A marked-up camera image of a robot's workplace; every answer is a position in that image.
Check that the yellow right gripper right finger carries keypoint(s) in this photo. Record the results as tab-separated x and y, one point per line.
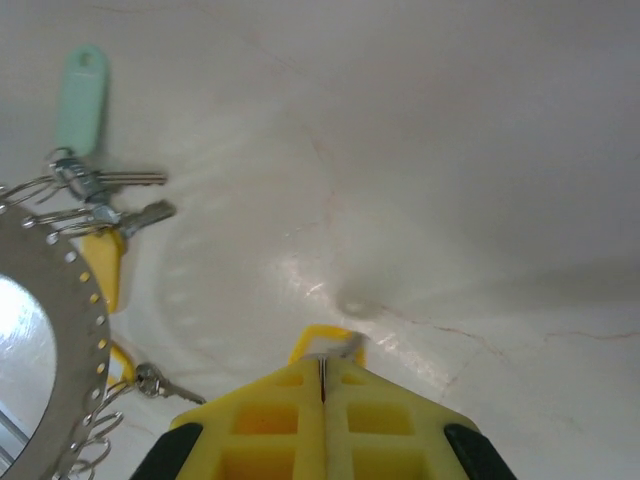
380	425

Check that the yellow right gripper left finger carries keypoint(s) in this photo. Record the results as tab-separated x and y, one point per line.
260	425

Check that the mint green plastic key tag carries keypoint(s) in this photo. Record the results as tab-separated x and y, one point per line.
82	110

